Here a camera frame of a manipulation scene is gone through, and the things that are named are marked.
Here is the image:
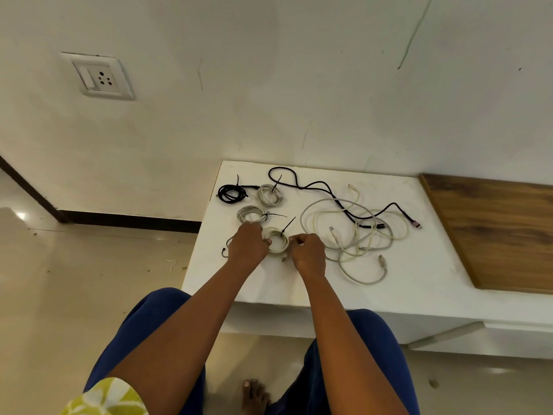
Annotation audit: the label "person's bare foot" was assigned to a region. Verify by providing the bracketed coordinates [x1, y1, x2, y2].
[240, 379, 271, 415]

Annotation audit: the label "thin cream cable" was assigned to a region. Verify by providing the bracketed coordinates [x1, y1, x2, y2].
[348, 183, 377, 252]

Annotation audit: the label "long white looped cable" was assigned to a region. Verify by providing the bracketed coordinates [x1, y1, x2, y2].
[300, 197, 409, 256]

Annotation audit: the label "person's right forearm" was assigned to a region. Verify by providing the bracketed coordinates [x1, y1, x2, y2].
[298, 271, 410, 415]

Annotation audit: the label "thick grey-white cable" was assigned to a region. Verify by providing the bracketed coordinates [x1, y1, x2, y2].
[338, 237, 388, 286]

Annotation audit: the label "long black cable pink plug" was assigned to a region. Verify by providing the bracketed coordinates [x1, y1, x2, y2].
[268, 167, 423, 231]

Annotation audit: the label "white wall socket plate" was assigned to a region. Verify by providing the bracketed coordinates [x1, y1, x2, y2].
[60, 52, 135, 101]

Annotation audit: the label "person's left forearm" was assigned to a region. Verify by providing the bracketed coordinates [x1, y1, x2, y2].
[106, 260, 268, 415]

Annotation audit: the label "dark skirting board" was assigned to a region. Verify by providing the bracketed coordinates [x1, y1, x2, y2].
[0, 155, 204, 234]

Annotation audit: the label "person's left hand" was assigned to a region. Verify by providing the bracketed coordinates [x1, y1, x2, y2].
[226, 223, 273, 273]

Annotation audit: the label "brown wooden panel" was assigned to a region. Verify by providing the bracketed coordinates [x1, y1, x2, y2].
[418, 173, 553, 295]

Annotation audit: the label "black coiled cable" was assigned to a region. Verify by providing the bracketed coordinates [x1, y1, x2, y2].
[215, 175, 260, 205]

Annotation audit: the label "blue trousers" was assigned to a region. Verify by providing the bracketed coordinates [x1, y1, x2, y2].
[83, 287, 422, 415]

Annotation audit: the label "green floral shirt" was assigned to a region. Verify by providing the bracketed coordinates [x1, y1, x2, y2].
[60, 377, 150, 415]

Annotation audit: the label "small white coiled cable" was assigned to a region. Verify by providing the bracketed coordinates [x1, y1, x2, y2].
[257, 183, 285, 208]

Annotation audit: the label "person's right hand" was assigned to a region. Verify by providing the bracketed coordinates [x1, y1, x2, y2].
[288, 233, 327, 280]

